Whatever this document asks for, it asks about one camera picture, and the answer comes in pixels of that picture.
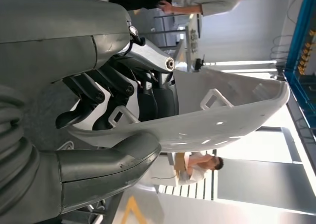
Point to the person with white shoes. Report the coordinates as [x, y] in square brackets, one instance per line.
[209, 0]

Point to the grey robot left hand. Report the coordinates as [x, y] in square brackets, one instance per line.
[49, 36]

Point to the person at white desk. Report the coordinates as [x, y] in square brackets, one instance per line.
[197, 175]

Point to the blue metal shelf rack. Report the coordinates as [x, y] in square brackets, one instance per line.
[296, 36]

